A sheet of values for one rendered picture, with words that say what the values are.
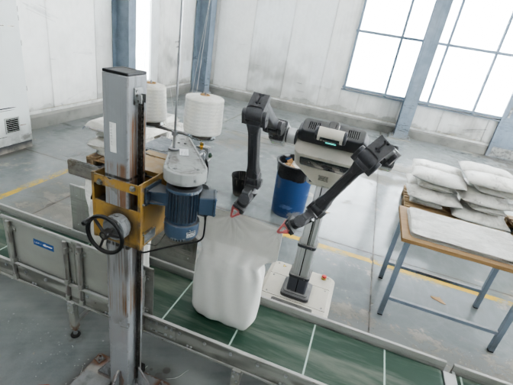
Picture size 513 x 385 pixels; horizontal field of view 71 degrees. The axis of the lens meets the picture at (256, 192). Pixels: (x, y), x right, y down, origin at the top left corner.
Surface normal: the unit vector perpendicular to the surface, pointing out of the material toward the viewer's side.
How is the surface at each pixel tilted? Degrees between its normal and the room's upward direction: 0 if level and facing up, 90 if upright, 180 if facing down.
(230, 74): 90
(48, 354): 0
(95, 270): 90
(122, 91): 90
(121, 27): 90
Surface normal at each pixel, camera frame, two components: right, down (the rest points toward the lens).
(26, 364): 0.15, -0.89
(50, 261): -0.32, 0.36
